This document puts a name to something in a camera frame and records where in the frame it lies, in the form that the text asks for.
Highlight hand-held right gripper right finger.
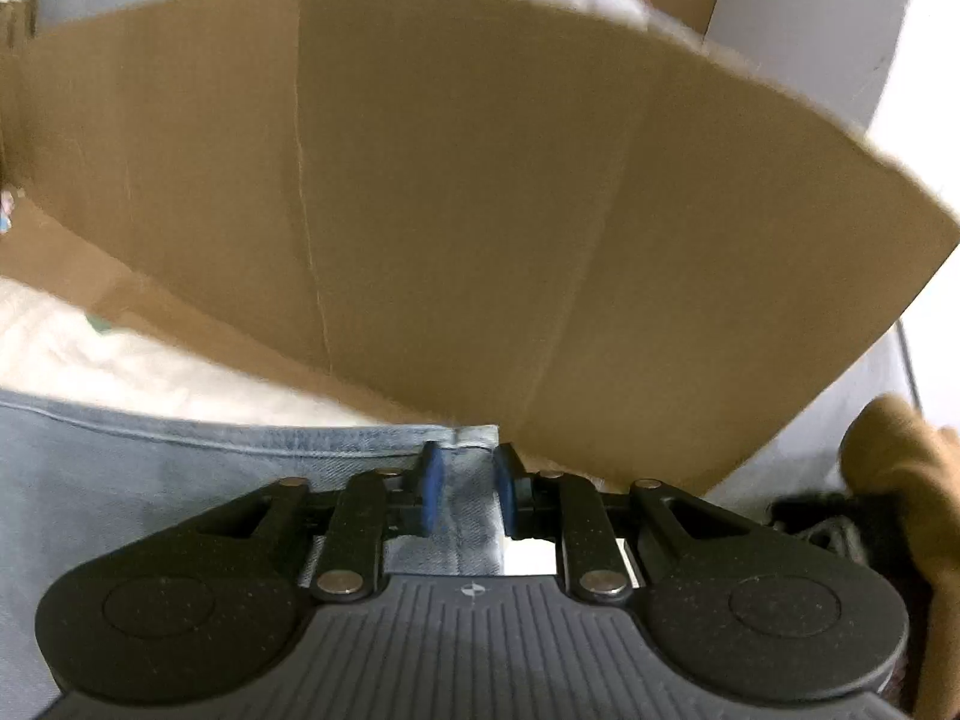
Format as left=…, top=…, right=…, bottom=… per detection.
left=491, top=442, right=752, bottom=603

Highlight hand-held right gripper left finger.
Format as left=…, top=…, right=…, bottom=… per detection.
left=184, top=441, right=445, bottom=603

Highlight blue denim pants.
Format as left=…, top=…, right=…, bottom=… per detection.
left=0, top=388, right=553, bottom=720

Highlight flattened brown cardboard box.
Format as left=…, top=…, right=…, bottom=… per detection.
left=0, top=0, right=960, bottom=493

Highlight leopard-print cloth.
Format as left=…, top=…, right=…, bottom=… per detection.
left=769, top=493, right=931, bottom=616

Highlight cream bear-print blanket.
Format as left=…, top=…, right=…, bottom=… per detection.
left=0, top=277, right=560, bottom=578

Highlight brown folded garment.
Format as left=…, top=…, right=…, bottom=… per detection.
left=840, top=394, right=960, bottom=720

